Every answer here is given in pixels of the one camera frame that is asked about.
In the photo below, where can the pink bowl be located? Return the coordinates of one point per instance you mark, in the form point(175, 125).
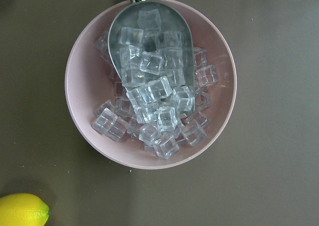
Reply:
point(87, 86)

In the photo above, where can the metal ice scoop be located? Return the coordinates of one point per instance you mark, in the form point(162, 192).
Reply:
point(151, 48)

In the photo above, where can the lower whole lemon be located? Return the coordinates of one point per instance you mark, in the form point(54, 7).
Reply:
point(23, 209)

